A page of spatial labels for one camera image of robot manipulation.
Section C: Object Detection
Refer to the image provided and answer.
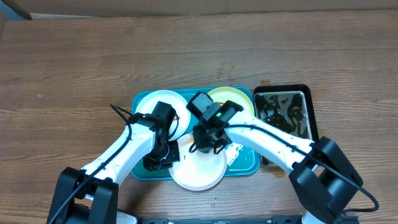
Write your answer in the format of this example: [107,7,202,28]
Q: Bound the teal plastic tray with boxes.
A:
[131,86,261,181]

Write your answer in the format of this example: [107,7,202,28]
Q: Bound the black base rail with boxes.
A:
[138,215,302,224]

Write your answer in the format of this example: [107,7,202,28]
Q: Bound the white plate front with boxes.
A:
[169,133,227,191]

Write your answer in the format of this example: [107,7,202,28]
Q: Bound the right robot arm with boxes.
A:
[187,98,363,223]

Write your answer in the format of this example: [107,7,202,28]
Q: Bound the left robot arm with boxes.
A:
[47,109,179,223]

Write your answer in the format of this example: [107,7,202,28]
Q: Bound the white plate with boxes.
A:
[169,133,227,191]
[132,90,191,141]

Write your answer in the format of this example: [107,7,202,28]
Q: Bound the black water tray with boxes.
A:
[252,83,320,167]

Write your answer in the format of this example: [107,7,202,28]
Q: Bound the green rimmed plate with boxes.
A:
[208,86,255,115]

